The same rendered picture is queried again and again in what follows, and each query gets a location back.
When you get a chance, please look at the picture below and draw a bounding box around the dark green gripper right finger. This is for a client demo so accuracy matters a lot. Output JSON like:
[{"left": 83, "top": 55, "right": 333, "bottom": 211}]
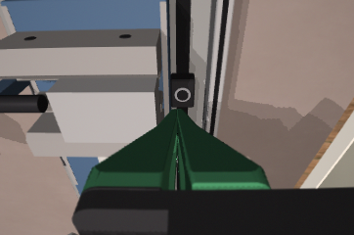
[{"left": 177, "top": 109, "right": 271, "bottom": 190}]

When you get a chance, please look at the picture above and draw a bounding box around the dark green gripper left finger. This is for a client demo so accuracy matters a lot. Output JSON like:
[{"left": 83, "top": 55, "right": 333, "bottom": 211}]
[{"left": 82, "top": 109, "right": 177, "bottom": 192}]

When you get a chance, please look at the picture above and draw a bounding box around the grey metal block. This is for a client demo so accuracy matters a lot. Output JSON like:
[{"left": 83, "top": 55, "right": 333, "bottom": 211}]
[{"left": 46, "top": 77, "right": 161, "bottom": 143}]

